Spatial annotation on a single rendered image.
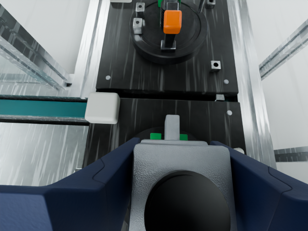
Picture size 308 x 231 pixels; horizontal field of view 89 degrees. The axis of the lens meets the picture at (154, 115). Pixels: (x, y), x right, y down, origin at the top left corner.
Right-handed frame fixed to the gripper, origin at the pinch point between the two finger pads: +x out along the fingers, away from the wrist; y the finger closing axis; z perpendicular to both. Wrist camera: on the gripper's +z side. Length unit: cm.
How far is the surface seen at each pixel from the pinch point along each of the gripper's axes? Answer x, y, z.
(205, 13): 30.6, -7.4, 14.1
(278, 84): 34.4, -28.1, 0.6
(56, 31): 43, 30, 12
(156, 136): 9.6, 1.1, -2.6
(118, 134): 16.0, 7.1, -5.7
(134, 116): 17.7, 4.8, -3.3
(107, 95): 17.7, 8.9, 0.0
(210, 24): 29.0, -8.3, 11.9
